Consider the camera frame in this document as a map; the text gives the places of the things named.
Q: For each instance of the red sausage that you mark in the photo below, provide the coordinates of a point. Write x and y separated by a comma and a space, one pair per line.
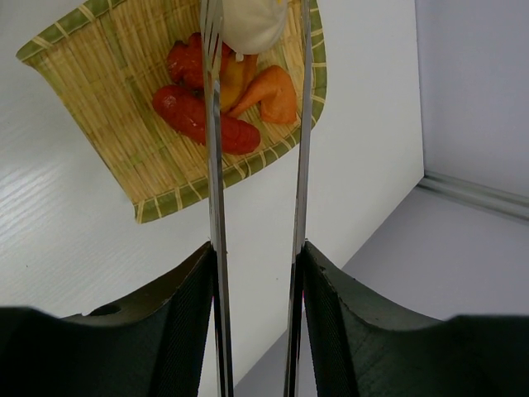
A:
186, 114

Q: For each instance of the red chicken wing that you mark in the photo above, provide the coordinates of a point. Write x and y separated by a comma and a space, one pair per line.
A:
184, 62

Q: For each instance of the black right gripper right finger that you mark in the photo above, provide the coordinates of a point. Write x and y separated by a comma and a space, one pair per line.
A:
364, 344

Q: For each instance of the brown roasted potato piece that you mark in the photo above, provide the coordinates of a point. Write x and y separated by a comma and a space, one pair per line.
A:
235, 77

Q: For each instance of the orange fried dumpling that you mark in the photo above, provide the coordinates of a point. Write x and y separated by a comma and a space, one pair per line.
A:
274, 91

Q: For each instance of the right aluminium frame post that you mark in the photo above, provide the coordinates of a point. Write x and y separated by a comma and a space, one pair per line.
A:
514, 206

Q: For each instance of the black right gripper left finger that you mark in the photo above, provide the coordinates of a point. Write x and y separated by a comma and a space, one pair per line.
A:
150, 342

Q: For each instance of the white egg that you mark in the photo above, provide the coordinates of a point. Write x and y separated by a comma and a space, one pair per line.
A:
251, 27

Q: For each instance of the woven bamboo tray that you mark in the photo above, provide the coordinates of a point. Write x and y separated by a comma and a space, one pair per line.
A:
105, 59

